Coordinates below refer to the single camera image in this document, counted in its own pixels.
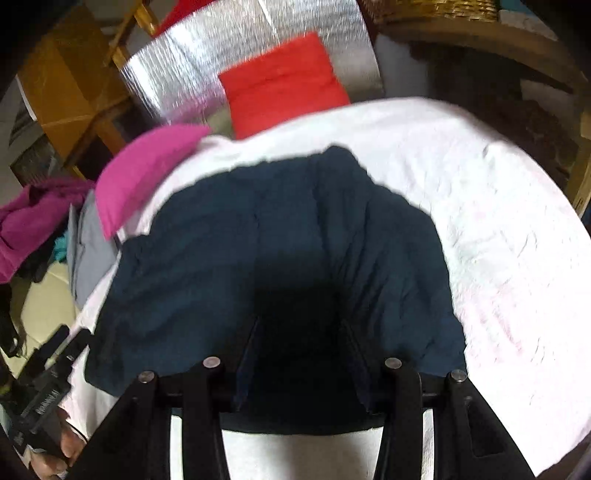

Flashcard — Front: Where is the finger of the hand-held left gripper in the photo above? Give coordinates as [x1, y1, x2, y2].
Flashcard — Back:
[32, 325, 70, 367]
[53, 329, 92, 372]

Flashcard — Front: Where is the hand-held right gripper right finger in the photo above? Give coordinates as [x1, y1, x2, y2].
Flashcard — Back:
[339, 318, 539, 480]

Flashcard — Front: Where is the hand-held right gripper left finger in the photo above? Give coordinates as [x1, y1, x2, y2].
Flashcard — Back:
[69, 318, 259, 480]

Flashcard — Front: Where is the navy zip jacket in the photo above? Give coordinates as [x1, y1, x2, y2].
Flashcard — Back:
[85, 145, 467, 437]

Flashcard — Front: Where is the person's left hand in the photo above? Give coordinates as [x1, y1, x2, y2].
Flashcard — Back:
[34, 413, 89, 480]

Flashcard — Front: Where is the cream leather sofa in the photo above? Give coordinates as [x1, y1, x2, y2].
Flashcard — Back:
[9, 263, 93, 379]

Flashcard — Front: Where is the black garment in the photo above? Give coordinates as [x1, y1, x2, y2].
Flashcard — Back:
[0, 281, 24, 358]

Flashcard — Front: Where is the grey garment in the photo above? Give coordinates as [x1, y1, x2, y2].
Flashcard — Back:
[67, 191, 122, 310]

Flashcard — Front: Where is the teal garment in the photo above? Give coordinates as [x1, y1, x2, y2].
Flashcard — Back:
[51, 231, 71, 265]

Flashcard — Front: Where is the purple fleece garment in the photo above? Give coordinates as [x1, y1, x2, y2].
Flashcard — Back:
[0, 178, 95, 284]

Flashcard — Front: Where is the magenta pillow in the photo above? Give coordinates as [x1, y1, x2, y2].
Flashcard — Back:
[95, 124, 213, 241]

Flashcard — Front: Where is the red pillow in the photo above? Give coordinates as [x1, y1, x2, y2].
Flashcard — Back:
[218, 32, 349, 139]

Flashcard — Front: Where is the silver foil insulation panel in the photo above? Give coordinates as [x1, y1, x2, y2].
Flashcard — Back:
[117, 0, 384, 127]

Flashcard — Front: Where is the wooden stair railing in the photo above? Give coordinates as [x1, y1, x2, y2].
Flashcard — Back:
[104, 0, 160, 65]

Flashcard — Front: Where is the wooden side table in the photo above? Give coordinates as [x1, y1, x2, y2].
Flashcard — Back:
[379, 18, 591, 217]

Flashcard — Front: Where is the red blanket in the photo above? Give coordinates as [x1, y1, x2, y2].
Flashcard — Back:
[154, 0, 218, 38]

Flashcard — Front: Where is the wicker basket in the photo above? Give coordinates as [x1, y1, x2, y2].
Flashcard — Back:
[360, 0, 502, 24]

